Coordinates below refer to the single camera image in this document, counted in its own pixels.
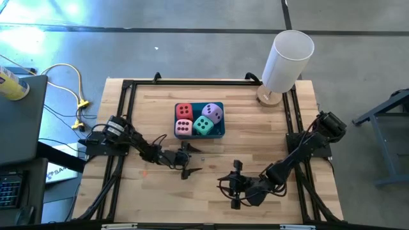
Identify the white printed box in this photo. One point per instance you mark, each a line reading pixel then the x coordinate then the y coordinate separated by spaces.
pixel 60 169

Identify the blue plastic bin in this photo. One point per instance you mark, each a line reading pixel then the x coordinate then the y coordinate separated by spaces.
pixel 198 107

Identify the white frame bracket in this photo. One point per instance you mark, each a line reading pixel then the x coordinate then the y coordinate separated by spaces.
pixel 297 227
pixel 118 226

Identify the black computer mouse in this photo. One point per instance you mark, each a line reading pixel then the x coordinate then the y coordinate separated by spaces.
pixel 25 215

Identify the yellow wipes canister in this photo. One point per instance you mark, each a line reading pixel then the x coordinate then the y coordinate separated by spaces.
pixel 12 86

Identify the purple plush die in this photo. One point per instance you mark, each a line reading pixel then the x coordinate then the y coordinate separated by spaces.
pixel 215 116

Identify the grey side desk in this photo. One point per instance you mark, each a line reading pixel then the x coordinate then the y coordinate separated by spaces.
pixel 19 127

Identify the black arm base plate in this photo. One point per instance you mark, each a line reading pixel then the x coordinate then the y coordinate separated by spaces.
pixel 319 151
pixel 96 150

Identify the teal plush die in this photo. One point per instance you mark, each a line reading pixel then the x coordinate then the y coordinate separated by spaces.
pixel 199 131

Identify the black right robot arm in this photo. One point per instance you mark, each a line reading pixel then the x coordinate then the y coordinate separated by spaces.
pixel 287 163

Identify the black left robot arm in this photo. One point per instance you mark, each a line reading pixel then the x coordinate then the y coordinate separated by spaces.
pixel 134 140

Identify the black aluminium table frame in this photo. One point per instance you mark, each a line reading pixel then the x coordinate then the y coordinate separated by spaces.
pixel 191 82

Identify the black desk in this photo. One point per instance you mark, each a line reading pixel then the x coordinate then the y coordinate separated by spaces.
pixel 33 191

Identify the grey metal stand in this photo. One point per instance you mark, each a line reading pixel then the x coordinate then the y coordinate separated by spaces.
pixel 380 127

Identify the pink plush die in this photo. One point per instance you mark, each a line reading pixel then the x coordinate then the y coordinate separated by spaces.
pixel 183 127

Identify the red plush die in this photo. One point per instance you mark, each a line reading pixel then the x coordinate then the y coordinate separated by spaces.
pixel 184 110

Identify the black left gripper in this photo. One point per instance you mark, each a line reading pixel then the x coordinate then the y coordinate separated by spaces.
pixel 174 158

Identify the white lamp with wooden base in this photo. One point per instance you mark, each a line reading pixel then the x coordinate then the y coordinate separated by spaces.
pixel 287 64

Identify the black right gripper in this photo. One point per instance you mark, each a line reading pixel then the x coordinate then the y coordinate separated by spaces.
pixel 241 185

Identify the backlit keyboard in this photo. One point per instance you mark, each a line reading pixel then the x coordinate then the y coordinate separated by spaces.
pixel 9 191

